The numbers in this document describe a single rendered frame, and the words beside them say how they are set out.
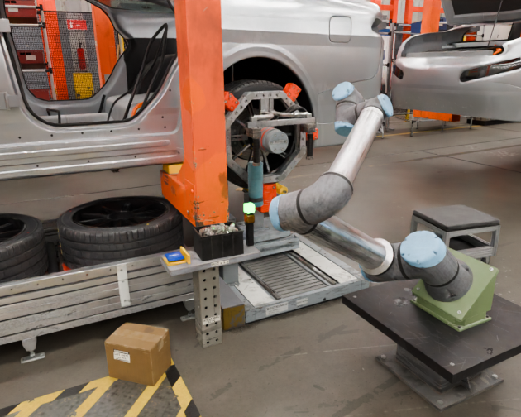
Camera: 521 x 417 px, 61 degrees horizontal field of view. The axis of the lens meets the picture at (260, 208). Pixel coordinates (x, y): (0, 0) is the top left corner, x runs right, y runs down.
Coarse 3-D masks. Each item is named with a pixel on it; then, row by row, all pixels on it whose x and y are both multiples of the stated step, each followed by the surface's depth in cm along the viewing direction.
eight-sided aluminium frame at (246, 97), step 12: (252, 96) 252; (264, 96) 255; (276, 96) 259; (240, 108) 251; (228, 120) 250; (228, 132) 252; (300, 132) 273; (228, 144) 254; (300, 144) 275; (228, 156) 256; (300, 156) 278; (240, 168) 261; (288, 168) 276; (264, 180) 272; (276, 180) 275
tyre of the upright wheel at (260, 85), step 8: (240, 80) 275; (248, 80) 266; (256, 80) 263; (264, 80) 263; (224, 88) 268; (232, 88) 259; (240, 88) 257; (248, 88) 259; (256, 88) 261; (264, 88) 263; (272, 88) 265; (280, 88) 268; (240, 96) 258; (232, 176) 270; (240, 184) 273
